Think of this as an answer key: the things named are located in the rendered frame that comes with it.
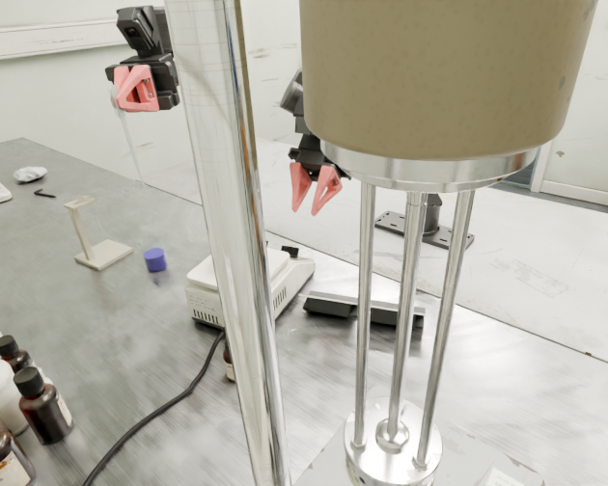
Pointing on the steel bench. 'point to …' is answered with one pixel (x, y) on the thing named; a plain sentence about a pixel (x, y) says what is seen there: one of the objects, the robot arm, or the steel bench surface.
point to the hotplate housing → (294, 269)
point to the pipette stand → (98, 256)
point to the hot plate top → (202, 274)
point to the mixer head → (439, 86)
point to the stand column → (234, 214)
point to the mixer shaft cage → (360, 425)
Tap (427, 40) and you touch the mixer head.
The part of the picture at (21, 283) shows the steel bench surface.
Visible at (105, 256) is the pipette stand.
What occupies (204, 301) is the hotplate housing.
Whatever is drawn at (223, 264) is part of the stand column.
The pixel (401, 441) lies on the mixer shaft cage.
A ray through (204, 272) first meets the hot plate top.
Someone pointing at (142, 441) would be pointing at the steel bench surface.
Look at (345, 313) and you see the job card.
